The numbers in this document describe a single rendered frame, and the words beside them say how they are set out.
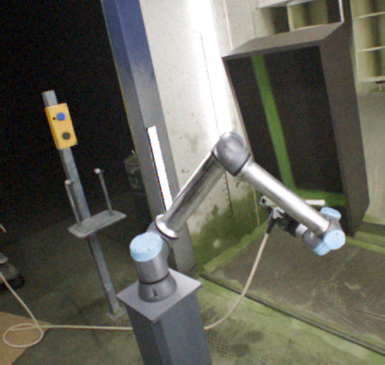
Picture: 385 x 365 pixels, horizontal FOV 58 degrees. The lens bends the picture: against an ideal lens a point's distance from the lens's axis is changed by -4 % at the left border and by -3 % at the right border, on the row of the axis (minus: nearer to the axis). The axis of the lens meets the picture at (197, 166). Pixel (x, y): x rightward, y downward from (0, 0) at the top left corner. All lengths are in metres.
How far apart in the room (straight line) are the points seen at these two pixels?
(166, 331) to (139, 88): 1.46
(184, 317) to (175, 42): 1.77
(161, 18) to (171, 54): 0.25
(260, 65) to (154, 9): 0.80
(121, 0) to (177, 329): 1.89
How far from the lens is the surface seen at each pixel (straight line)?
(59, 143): 2.27
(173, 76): 2.55
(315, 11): 3.24
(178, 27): 2.65
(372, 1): 3.00
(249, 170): 1.44
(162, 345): 1.79
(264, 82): 2.44
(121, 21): 2.38
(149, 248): 1.62
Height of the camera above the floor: 1.65
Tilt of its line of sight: 17 degrees down
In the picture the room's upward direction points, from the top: 11 degrees counter-clockwise
